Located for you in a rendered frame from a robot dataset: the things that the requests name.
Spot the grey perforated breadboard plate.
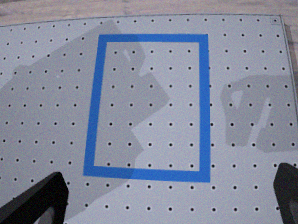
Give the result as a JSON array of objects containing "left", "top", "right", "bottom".
[{"left": 0, "top": 13, "right": 298, "bottom": 224}]

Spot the blue tape rectangle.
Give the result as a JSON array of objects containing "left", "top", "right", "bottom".
[{"left": 83, "top": 34, "right": 210, "bottom": 183}]

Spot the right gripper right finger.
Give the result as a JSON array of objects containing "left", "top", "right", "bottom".
[{"left": 273, "top": 163, "right": 298, "bottom": 224}]

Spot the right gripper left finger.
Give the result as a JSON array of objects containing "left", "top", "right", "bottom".
[{"left": 0, "top": 172, "right": 69, "bottom": 224}]

